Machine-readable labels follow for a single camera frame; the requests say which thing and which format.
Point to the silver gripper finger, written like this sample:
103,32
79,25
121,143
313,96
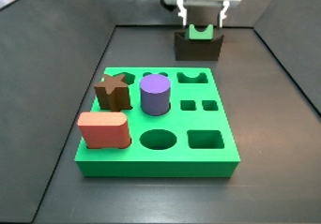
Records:
182,11
222,15

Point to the green arch block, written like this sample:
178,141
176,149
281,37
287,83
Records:
194,34

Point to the black arch fixture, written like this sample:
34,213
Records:
197,50

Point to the green shape sorter board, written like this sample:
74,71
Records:
185,143

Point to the purple cylinder block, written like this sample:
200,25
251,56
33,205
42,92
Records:
156,90

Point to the brown star block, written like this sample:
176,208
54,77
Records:
113,93

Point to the red oblong block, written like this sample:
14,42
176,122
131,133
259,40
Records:
105,129

